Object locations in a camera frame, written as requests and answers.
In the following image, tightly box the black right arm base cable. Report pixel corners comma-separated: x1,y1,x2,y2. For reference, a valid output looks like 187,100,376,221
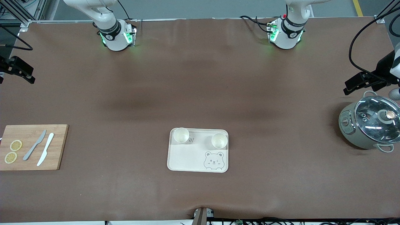
117,0,138,22

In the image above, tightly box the white paper cup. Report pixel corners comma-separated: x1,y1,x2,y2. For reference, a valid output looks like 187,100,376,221
173,127,190,144
211,133,228,149

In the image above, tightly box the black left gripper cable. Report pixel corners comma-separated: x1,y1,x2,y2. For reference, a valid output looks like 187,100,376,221
349,12,400,82

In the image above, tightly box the black left arm base cable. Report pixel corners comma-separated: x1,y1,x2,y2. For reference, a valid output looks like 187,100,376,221
239,15,273,33

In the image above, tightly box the glass pot lid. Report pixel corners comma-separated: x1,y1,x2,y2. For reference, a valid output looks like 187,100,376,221
354,96,400,144

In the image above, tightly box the cream bear print tray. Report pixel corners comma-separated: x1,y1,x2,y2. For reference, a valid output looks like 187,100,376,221
167,128,229,173

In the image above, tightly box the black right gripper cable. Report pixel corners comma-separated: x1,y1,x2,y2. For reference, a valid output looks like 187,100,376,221
0,25,34,51

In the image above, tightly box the bamboo cutting board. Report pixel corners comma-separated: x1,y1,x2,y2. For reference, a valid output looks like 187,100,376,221
0,124,69,171

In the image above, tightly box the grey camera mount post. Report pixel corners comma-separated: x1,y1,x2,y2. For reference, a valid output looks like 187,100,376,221
193,207,215,225

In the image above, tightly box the grey plastic knife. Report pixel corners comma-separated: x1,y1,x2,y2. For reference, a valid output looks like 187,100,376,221
23,130,47,161

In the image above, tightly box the grey-green electric cooking pot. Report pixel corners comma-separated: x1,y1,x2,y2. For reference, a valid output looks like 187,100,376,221
339,91,400,153

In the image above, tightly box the aluminium extrusion frame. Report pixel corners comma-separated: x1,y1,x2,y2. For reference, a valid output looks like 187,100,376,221
0,0,60,33

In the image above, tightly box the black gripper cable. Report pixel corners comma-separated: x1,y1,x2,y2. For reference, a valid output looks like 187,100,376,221
349,12,400,82
0,25,34,51

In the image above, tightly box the black arm base cable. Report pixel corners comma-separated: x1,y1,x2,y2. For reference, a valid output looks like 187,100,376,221
239,15,273,33
117,0,138,22

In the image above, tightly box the metal table edge rail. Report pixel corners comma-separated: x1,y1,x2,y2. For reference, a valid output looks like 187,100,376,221
37,19,143,24

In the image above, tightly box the white plastic knife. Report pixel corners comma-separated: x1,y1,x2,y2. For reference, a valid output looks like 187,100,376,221
37,133,54,167

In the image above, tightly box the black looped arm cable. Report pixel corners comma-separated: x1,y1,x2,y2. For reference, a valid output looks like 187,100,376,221
388,17,400,38

